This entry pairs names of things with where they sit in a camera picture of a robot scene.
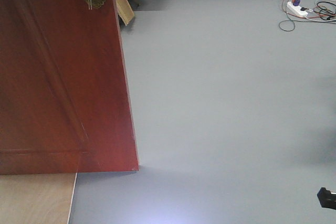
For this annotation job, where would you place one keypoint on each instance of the brown wooden door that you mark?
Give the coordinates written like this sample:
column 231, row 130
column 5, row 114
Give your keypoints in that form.
column 65, row 104

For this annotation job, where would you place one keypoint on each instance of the black robot part corner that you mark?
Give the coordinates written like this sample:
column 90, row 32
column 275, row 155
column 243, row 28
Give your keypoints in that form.
column 327, row 198

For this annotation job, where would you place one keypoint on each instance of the white power strip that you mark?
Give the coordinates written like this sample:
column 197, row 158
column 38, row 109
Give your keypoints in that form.
column 296, row 10

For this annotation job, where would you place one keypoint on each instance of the left plywood platform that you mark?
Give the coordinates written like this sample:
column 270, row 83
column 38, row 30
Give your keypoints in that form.
column 40, row 198

